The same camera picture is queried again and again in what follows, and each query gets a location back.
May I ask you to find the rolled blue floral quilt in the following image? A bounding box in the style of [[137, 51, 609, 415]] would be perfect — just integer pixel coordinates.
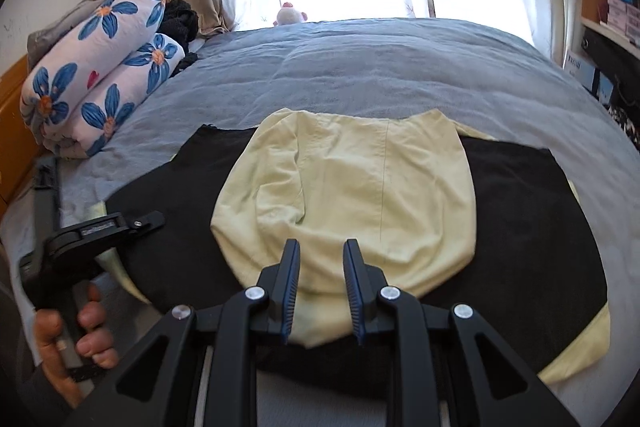
[[20, 0, 187, 158]]

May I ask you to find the black clothes pile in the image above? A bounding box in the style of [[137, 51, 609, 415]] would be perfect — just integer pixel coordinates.
[[159, 0, 202, 74]]

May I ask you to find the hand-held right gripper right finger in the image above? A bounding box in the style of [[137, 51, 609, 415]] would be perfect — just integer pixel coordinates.
[[342, 238, 578, 427]]

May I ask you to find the grey-blue bed cover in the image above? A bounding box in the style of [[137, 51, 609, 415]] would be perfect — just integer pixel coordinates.
[[0, 18, 640, 427]]

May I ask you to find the blue and white box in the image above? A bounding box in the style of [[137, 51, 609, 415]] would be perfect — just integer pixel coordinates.
[[562, 49, 617, 104]]

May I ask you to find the white plush toy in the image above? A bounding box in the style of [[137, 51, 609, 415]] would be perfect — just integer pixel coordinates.
[[272, 2, 307, 28]]

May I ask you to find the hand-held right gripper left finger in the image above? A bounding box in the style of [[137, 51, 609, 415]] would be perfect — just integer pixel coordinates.
[[65, 238, 302, 427]]

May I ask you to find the stack of pink boxes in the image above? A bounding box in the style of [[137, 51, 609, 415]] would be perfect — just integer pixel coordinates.
[[605, 0, 640, 42]]

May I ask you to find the person's left hand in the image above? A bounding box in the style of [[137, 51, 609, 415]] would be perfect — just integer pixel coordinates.
[[34, 283, 120, 409]]

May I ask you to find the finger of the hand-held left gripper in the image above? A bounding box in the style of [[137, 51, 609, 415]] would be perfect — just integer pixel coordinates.
[[122, 211, 167, 234]]

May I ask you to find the grey folded cloth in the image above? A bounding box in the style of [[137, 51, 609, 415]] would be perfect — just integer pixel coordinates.
[[26, 0, 151, 54]]

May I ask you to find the pale yellow and black hooded jacket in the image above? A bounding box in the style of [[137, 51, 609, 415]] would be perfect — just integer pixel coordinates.
[[92, 107, 613, 388]]

